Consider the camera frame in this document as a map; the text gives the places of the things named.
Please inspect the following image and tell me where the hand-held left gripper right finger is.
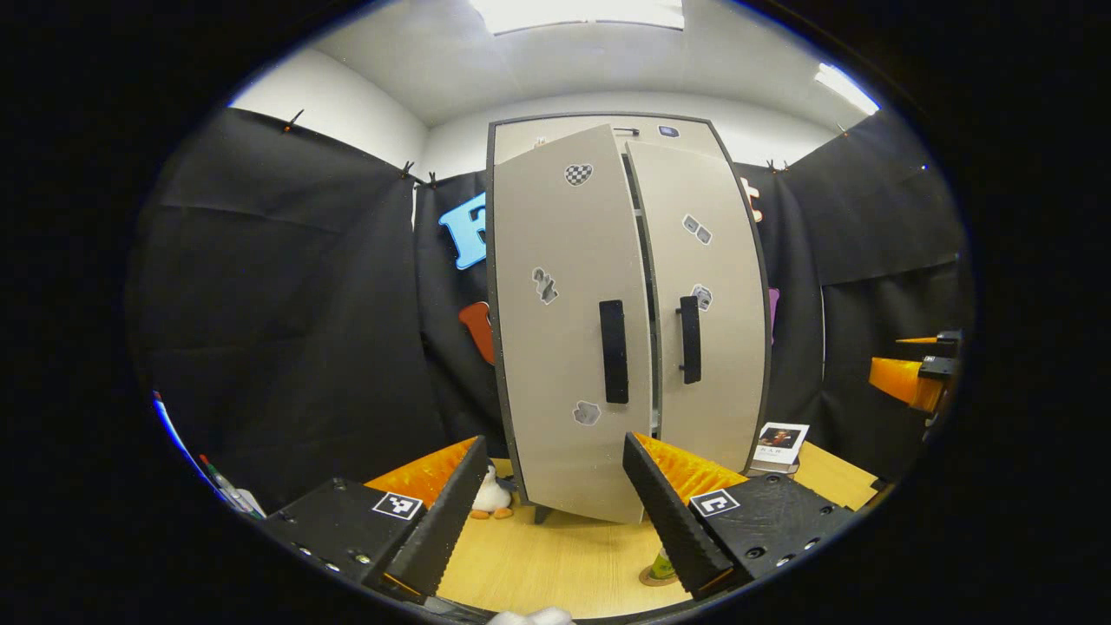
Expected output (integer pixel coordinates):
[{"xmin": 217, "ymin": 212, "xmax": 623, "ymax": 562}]
[{"xmin": 622, "ymin": 432, "xmax": 856, "ymax": 600}]

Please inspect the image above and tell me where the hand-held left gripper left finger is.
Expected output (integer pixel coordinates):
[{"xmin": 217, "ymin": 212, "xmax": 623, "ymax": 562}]
[{"xmin": 260, "ymin": 436, "xmax": 492, "ymax": 604}]

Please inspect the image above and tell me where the grey cabinet door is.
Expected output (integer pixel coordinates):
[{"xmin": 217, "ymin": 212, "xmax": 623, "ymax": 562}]
[
  {"xmin": 625, "ymin": 141, "xmax": 769, "ymax": 474},
  {"xmin": 490, "ymin": 123, "xmax": 654, "ymax": 524}
]

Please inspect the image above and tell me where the grey white cabinet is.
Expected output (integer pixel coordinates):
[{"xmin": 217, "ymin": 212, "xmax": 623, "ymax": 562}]
[{"xmin": 486, "ymin": 111, "xmax": 773, "ymax": 526}]

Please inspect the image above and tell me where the grey cabinet drawer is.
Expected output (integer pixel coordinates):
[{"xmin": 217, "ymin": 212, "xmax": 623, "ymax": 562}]
[{"xmin": 495, "ymin": 115, "xmax": 723, "ymax": 166}]

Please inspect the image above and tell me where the white duck plush toy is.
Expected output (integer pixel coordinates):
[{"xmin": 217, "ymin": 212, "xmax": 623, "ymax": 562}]
[{"xmin": 470, "ymin": 464, "xmax": 515, "ymax": 521}]

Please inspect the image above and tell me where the white book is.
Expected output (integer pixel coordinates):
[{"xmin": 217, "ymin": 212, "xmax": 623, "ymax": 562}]
[{"xmin": 753, "ymin": 422, "xmax": 811, "ymax": 467}]

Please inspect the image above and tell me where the green red pen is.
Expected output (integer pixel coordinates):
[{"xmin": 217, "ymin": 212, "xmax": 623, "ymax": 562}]
[{"xmin": 198, "ymin": 453, "xmax": 244, "ymax": 515}]

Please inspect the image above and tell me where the narrow ceiling light panel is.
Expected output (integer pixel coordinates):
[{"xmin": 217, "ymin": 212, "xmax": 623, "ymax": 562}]
[{"xmin": 814, "ymin": 62, "xmax": 880, "ymax": 115}]

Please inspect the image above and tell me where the black backdrop cloth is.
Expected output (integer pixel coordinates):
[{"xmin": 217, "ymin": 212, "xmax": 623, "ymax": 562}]
[{"xmin": 126, "ymin": 106, "xmax": 969, "ymax": 513}]

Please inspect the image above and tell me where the large ceiling light panel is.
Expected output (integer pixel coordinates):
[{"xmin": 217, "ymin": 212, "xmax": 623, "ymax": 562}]
[{"xmin": 469, "ymin": 0, "xmax": 685, "ymax": 36}]

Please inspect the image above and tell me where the black door handle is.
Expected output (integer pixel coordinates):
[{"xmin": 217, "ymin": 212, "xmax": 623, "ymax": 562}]
[
  {"xmin": 677, "ymin": 295, "xmax": 702, "ymax": 385},
  {"xmin": 599, "ymin": 299, "xmax": 629, "ymax": 405}
]

